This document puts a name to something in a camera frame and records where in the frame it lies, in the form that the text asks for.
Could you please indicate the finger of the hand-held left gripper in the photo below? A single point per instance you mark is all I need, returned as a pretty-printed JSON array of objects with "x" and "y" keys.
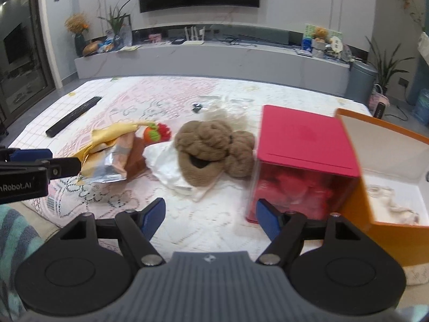
[
  {"x": 30, "y": 155},
  {"x": 65, "y": 167}
]

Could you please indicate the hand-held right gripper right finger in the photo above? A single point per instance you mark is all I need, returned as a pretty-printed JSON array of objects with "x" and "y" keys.
[{"x": 267, "y": 220}]

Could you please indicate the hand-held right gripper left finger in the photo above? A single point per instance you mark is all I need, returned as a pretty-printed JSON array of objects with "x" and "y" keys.
[{"x": 155, "y": 218}]

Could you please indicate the white plastic bag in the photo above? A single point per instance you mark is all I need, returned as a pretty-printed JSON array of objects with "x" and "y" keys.
[{"x": 164, "y": 164}]

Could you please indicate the brown plush slipper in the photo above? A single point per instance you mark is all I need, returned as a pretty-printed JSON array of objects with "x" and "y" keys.
[
  {"x": 241, "y": 154},
  {"x": 204, "y": 141}
]

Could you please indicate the red orange crocheted toy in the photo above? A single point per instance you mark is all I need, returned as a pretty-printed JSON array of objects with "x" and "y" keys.
[{"x": 155, "y": 134}]

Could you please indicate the orange storage box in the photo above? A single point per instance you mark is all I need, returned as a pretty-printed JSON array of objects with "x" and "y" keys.
[{"x": 372, "y": 187}]

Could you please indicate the black remote control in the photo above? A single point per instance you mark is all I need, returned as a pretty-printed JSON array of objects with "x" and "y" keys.
[{"x": 72, "y": 117}]

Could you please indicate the teal striped cloth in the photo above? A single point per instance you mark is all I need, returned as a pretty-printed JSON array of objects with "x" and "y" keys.
[{"x": 16, "y": 241}]

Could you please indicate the red box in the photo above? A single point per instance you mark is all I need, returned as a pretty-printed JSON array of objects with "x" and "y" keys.
[{"x": 301, "y": 137}]

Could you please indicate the black binder clip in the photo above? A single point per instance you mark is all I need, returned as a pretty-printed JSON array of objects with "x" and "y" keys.
[{"x": 197, "y": 108}]

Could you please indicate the clear plastic bag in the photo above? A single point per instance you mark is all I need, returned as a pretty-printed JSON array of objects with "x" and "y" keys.
[{"x": 231, "y": 107}]

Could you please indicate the bread loaf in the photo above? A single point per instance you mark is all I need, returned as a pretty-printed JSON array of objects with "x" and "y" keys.
[{"x": 92, "y": 47}]

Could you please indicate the vase with dried flowers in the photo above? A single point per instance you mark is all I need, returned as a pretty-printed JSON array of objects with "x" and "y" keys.
[{"x": 78, "y": 26}]

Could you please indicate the green potted plant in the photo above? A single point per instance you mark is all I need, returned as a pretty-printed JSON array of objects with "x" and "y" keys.
[{"x": 115, "y": 18}]

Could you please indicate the pink space heater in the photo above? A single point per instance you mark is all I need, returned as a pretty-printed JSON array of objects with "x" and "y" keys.
[{"x": 379, "y": 109}]

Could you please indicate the grey television cabinet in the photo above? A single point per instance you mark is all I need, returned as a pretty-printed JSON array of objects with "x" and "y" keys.
[{"x": 207, "y": 62}]

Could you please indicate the grey trash bin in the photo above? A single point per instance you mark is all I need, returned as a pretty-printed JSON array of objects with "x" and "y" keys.
[{"x": 360, "y": 80}]

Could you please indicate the white router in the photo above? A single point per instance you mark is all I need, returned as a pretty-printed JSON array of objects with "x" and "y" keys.
[{"x": 193, "y": 42}]

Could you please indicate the blue water bottle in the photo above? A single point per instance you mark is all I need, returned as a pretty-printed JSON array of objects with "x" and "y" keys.
[{"x": 423, "y": 107}]

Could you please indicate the tall leafy potted plant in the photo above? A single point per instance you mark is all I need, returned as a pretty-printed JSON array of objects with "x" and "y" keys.
[{"x": 385, "y": 67}]

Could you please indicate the brown teddy bear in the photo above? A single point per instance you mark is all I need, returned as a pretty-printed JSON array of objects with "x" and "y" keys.
[{"x": 320, "y": 34}]

